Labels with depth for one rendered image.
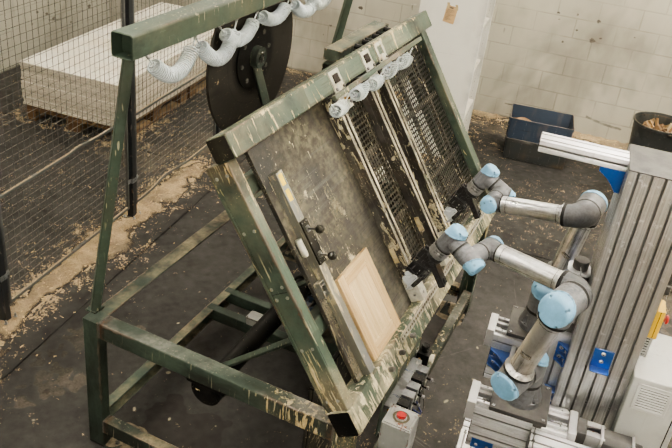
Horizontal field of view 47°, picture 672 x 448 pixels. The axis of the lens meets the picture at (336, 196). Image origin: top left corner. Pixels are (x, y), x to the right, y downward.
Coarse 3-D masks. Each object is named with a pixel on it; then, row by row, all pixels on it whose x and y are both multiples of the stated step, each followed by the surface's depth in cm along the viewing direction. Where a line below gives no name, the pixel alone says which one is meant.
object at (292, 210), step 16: (272, 176) 304; (288, 208) 307; (304, 240) 310; (320, 272) 313; (336, 288) 319; (336, 304) 317; (352, 320) 323; (352, 336) 320; (352, 352) 323; (368, 368) 324
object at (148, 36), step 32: (224, 0) 327; (256, 0) 347; (352, 0) 466; (128, 32) 277; (160, 32) 288; (192, 32) 308; (128, 64) 283; (128, 96) 291; (384, 192) 497; (96, 288) 342; (256, 352) 328
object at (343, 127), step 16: (336, 128) 353; (352, 128) 354; (352, 144) 353; (352, 160) 356; (368, 160) 359; (368, 176) 356; (368, 192) 360; (384, 208) 361; (384, 224) 363; (384, 240) 367; (400, 240) 368; (400, 256) 367; (400, 272) 370; (416, 288) 370
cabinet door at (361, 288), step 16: (368, 256) 349; (352, 272) 335; (368, 272) 347; (352, 288) 333; (368, 288) 343; (384, 288) 354; (352, 304) 329; (368, 304) 340; (384, 304) 351; (368, 320) 337; (384, 320) 348; (368, 336) 333; (384, 336) 344; (368, 352) 333
